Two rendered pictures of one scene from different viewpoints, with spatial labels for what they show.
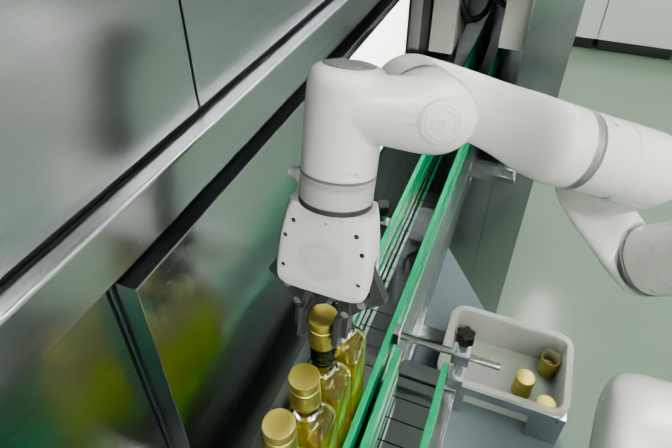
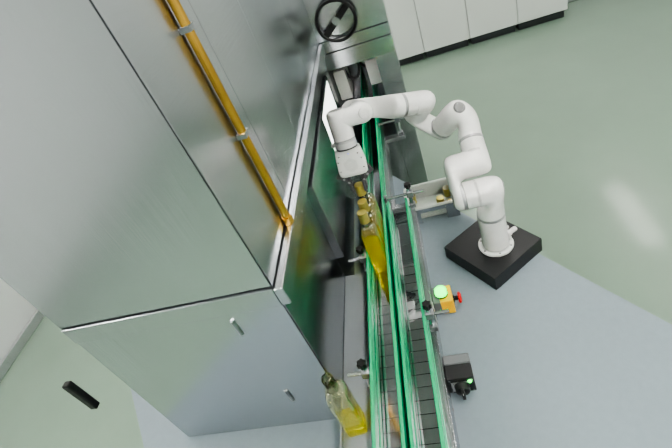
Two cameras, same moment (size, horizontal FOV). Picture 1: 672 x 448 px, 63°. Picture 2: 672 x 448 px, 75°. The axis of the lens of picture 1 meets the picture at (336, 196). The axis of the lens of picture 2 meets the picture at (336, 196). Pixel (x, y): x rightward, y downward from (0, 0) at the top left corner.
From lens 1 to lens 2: 0.98 m
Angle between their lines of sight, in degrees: 6
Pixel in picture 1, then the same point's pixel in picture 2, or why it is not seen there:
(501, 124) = (380, 108)
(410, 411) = (402, 221)
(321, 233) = (348, 156)
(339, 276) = (358, 166)
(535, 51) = (387, 79)
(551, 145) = (394, 106)
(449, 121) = (366, 111)
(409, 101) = (354, 111)
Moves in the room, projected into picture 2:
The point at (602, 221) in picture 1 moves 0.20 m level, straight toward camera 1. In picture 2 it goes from (423, 122) to (419, 153)
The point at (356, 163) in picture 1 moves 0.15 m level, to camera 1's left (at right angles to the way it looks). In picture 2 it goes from (348, 132) to (308, 152)
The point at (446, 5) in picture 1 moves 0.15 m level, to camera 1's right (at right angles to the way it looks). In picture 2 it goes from (340, 77) to (364, 66)
